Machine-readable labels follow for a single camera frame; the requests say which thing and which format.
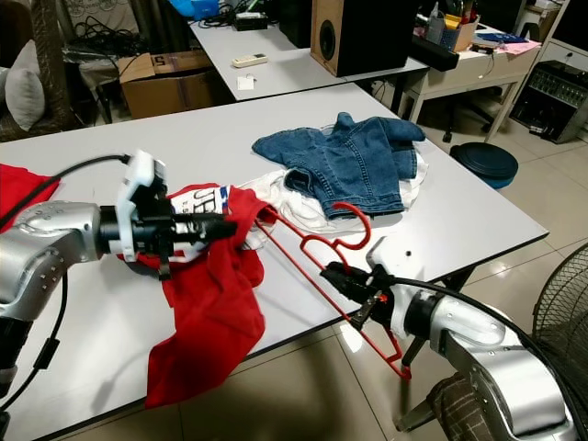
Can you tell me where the white desk with drawer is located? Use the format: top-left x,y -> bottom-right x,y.
402,41 -> 545,139

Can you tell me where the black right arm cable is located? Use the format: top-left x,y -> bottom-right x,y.
409,278 -> 588,410

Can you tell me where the black audio mixer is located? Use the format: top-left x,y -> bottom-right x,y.
510,60 -> 588,143

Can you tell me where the red garment with plaid trim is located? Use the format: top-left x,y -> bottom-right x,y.
0,164 -> 63,231

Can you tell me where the wire guard floor fan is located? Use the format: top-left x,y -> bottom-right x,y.
533,243 -> 588,387

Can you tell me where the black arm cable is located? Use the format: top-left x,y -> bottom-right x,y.
0,153 -> 134,410
409,278 -> 588,410

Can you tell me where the small black device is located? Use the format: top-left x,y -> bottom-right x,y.
232,13 -> 269,31

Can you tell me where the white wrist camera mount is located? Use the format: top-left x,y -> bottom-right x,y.
115,150 -> 168,267
367,241 -> 424,338

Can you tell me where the white office table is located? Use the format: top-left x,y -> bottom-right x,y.
188,18 -> 428,102

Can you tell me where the wooden black loudspeaker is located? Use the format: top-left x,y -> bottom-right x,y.
311,0 -> 419,78

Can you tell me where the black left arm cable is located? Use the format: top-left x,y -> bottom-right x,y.
0,153 -> 134,410

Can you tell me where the dark blue round stool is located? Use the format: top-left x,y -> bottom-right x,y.
450,141 -> 520,189

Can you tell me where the red plastic clothes hanger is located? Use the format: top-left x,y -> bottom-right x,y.
253,200 -> 413,380

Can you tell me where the blue denim jacket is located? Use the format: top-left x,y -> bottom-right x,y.
252,112 -> 426,220

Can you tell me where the dark rattan chair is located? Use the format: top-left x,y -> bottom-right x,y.
0,0 -> 88,139

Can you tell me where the bright blue bag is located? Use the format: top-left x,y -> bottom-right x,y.
167,0 -> 220,19

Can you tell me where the plaid cushioned metal chair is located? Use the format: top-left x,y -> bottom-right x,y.
395,340 -> 481,441

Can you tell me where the brown cardboard box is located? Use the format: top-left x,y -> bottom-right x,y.
118,51 -> 221,120

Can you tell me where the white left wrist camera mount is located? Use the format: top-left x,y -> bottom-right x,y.
115,150 -> 168,267

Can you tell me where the black soundbar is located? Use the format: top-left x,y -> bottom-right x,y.
412,35 -> 460,72

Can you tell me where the white remote control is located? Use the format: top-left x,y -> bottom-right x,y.
232,53 -> 269,68

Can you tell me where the red printed t-shirt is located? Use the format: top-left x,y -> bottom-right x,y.
144,184 -> 281,410

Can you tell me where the pen holder with pens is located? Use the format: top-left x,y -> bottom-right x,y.
425,5 -> 481,51

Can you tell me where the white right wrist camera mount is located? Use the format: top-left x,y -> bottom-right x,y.
367,241 -> 424,338

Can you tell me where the grey pillow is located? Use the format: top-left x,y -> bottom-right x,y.
6,64 -> 47,132

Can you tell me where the white t-shirt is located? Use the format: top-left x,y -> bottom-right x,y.
262,170 -> 428,235

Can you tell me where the pink paper sheet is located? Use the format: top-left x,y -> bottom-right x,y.
501,39 -> 541,54

